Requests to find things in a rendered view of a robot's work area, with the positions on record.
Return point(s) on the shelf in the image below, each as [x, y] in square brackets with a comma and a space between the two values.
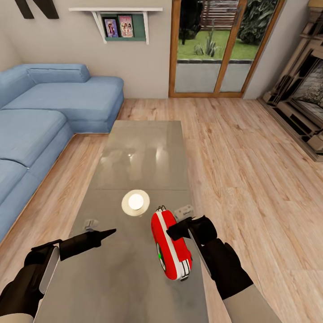
[140, 21]

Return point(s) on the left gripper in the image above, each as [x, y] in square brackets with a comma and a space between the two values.
[89, 240]

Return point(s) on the radio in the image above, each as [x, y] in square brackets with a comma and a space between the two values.
[174, 256]

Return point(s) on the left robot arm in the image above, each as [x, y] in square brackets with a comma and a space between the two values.
[20, 299]

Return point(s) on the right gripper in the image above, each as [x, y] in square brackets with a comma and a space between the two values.
[176, 230]

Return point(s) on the wood fireplace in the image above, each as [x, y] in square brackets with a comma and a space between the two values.
[296, 100]

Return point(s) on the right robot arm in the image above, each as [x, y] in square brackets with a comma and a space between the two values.
[242, 299]

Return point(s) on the sofa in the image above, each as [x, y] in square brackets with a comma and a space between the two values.
[42, 106]

